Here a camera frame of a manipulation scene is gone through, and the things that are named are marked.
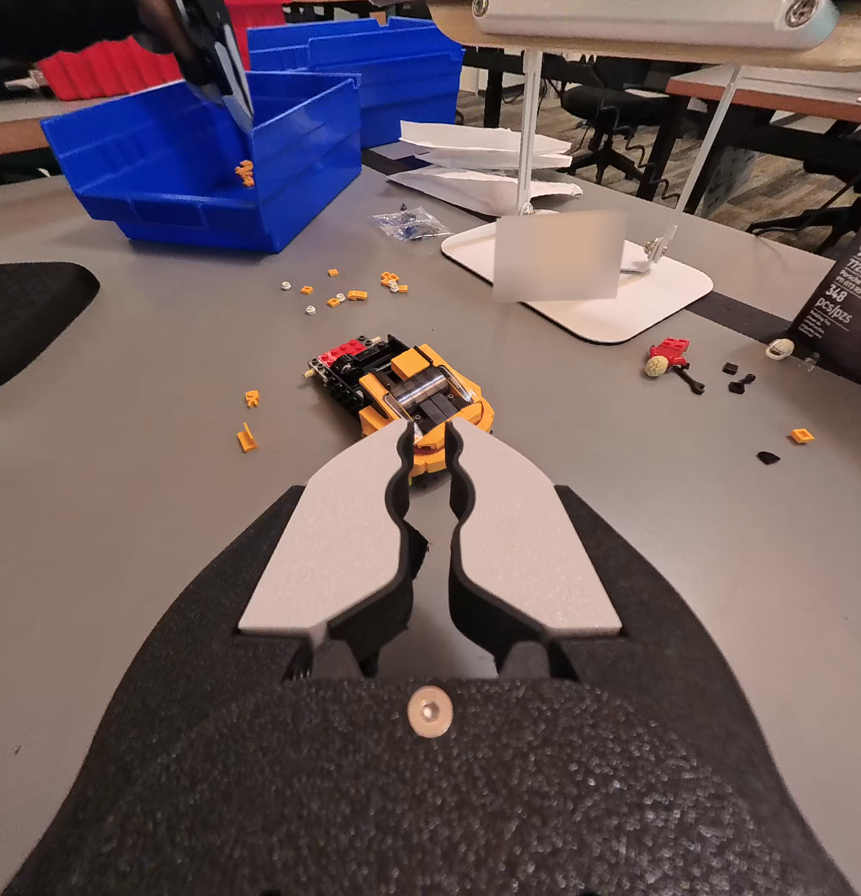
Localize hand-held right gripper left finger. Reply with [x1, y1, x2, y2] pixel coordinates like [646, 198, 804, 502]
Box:
[236, 420, 431, 679]

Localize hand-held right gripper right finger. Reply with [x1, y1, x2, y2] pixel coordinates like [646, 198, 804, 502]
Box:
[443, 419, 625, 679]

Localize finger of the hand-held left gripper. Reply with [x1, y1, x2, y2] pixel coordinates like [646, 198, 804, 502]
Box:
[212, 23, 257, 134]

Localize orange black lego car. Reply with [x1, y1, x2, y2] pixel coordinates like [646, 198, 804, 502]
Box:
[306, 335, 496, 484]

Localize person's left forearm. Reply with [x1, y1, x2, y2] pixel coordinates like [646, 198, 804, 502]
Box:
[0, 0, 146, 65]

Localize scattered orange white lego pieces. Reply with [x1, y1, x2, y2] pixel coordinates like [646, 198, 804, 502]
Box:
[280, 268, 410, 316]

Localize lego set box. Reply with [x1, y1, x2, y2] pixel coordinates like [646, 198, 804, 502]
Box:
[787, 203, 861, 393]

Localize red plastic bin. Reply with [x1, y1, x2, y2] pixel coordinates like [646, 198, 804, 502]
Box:
[37, 0, 292, 100]

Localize long blue plastic bin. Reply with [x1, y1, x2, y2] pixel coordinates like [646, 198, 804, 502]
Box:
[247, 17, 466, 149]

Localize grey table wooden edge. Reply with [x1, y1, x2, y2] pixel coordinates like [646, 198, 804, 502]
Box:
[0, 94, 110, 161]

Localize clear bag of dark pieces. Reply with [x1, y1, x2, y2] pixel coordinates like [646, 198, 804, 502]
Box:
[371, 203, 452, 244]

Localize white book stand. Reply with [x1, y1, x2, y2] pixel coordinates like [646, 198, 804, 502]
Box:
[427, 0, 861, 345]

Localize black swivel office chair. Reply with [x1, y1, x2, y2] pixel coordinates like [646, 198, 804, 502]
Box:
[562, 63, 678, 184]

